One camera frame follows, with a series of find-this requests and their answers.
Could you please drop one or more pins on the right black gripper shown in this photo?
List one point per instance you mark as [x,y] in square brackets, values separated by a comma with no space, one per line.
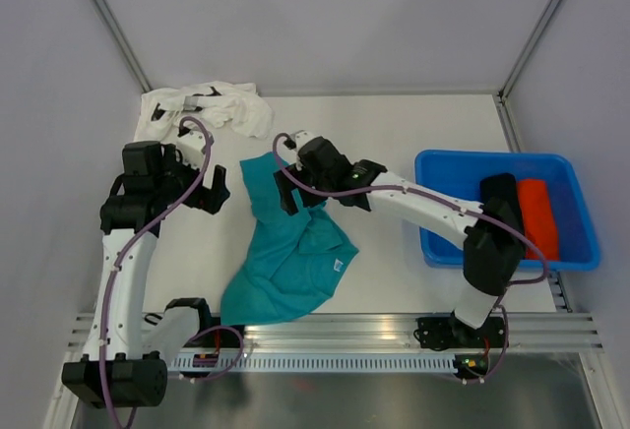
[285,198]

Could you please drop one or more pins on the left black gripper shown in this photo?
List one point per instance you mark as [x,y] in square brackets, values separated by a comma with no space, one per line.
[212,200]

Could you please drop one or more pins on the teal t-shirt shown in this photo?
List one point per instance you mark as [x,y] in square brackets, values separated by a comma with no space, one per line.
[294,263]

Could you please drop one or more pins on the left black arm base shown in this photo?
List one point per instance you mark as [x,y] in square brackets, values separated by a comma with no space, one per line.
[216,336]

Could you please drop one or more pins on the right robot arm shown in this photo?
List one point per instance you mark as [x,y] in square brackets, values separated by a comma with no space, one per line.
[488,234]

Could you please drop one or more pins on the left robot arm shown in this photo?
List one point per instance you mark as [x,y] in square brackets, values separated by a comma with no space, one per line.
[121,365]

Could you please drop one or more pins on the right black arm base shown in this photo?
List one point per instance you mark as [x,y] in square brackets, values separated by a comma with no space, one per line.
[441,333]

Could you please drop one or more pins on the white t-shirt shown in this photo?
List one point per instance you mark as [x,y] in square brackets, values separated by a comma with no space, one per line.
[216,104]

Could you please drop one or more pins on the blue plastic bin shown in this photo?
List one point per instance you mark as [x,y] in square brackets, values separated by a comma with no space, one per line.
[459,173]

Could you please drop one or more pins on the rolled black t-shirt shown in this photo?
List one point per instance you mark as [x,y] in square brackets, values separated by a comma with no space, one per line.
[502,186]

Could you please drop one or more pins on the rolled orange t-shirt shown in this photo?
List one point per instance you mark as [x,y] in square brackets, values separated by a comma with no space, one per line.
[538,219]

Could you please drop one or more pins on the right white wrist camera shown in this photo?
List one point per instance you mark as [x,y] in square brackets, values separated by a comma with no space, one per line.
[302,137]

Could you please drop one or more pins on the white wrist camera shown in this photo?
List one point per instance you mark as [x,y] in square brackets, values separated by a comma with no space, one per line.
[302,137]
[193,147]

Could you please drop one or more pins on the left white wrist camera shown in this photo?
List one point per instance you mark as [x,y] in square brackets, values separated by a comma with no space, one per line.
[193,147]

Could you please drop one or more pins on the white slotted cable duct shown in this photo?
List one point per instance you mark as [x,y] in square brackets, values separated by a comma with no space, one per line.
[195,363]

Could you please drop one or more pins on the left aluminium frame post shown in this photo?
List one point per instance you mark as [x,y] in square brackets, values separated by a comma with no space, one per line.
[120,40]

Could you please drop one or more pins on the aluminium frame post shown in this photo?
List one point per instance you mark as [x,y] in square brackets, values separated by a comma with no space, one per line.
[543,22]
[120,40]

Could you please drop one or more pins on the aluminium mounting rail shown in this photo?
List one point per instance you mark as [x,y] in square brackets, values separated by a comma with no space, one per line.
[400,333]

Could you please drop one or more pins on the right aluminium frame post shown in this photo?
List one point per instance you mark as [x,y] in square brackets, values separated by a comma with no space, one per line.
[543,22]

